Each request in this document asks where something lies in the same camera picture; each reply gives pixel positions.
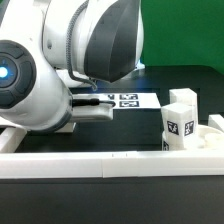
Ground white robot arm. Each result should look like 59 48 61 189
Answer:
0 0 144 132

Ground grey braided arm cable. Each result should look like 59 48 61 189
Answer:
65 0 99 92

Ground white round stool seat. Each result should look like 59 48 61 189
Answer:
161 124 224 152

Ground white fiducial marker sheet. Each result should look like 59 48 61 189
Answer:
108 93 161 109

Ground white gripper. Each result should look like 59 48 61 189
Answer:
71 94 114 122

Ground white U-shaped obstacle fence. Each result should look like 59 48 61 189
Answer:
0 117 224 179

